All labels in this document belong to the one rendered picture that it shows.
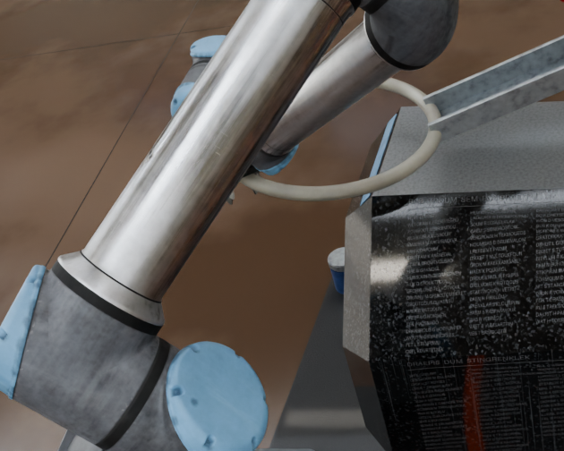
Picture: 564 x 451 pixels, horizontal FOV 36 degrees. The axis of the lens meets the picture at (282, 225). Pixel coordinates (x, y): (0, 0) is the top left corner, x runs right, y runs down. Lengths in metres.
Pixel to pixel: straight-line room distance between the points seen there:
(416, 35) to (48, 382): 0.60
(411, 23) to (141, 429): 0.58
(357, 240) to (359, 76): 0.73
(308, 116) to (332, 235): 1.84
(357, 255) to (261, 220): 1.49
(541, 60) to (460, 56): 2.22
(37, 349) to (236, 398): 0.24
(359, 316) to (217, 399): 0.89
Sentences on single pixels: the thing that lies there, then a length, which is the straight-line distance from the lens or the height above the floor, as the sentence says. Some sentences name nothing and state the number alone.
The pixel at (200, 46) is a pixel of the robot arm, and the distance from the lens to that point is 1.64.
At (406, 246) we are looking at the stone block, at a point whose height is 0.79.
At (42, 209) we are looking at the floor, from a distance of 3.96.
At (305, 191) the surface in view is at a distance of 1.70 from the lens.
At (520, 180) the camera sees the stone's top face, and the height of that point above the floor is 0.87.
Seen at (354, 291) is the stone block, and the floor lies 0.69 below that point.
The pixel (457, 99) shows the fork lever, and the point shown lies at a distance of 1.94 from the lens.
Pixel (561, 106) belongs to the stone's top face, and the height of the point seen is 0.87.
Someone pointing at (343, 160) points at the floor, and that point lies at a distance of 3.57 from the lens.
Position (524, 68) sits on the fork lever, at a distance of 1.93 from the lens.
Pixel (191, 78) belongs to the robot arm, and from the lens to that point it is 1.57.
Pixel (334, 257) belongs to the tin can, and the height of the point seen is 0.14.
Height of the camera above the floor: 1.97
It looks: 37 degrees down
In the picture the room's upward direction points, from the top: 17 degrees counter-clockwise
